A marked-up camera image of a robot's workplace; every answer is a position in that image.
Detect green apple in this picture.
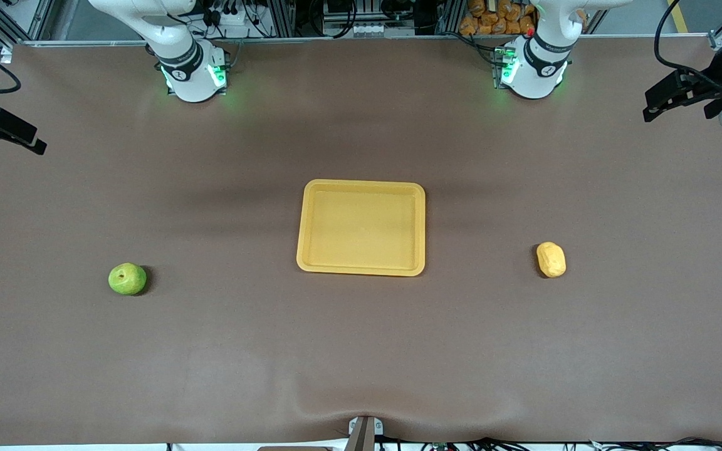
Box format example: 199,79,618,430
108,262,148,296

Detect yellow potato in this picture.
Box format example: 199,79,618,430
536,242,567,279

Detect yellow plastic tray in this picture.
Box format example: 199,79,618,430
296,179,427,277

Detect orange snack bags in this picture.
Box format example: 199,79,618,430
459,0,537,36

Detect white power strip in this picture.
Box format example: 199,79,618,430
201,6,274,39

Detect white terminal strip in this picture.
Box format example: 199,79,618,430
352,23,400,38

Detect brown table mat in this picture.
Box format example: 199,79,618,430
0,36,722,447

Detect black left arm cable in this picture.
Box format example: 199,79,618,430
653,0,722,95

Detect aluminium frame post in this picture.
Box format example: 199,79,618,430
266,0,296,38
26,0,56,41
436,0,466,35

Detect aluminium table edge rail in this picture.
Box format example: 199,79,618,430
13,34,713,48

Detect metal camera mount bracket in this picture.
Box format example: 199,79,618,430
345,415,384,451

